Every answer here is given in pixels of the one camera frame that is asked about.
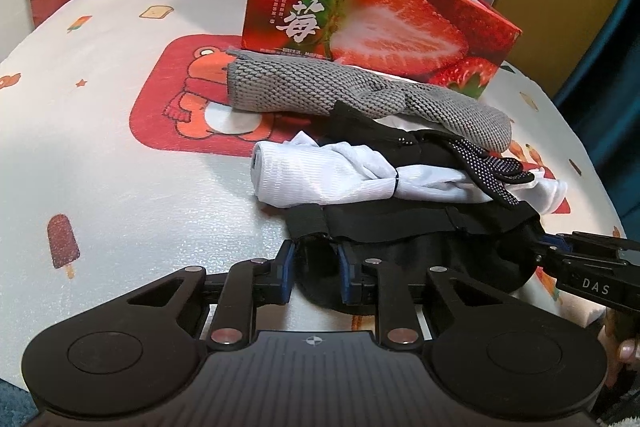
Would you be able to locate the white cloth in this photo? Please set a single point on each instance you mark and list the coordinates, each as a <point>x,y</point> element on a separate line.
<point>310,177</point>

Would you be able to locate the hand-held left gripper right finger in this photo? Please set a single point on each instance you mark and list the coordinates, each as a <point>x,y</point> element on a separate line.
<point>346,277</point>

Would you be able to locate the cartoon printed table mat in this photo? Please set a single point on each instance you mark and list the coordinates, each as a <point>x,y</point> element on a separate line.
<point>125,182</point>

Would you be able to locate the red strawberry print box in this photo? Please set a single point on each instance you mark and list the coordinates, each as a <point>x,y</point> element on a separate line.
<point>380,27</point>

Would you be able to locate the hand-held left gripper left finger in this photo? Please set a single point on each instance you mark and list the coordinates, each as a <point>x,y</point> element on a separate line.
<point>286,274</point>

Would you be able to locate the person's right hand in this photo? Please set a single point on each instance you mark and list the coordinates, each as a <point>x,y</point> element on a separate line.
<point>628,351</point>

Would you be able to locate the black cloth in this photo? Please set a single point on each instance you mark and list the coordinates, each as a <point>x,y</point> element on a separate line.
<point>425,252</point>

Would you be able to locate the black dotted glove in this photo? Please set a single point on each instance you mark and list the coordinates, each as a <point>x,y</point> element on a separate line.
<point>490,167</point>

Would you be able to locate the grey knit cloth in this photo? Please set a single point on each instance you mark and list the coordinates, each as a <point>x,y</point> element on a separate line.
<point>300,87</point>

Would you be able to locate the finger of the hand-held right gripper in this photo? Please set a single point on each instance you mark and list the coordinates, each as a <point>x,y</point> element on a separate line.
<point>585,238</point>
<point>550,257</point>

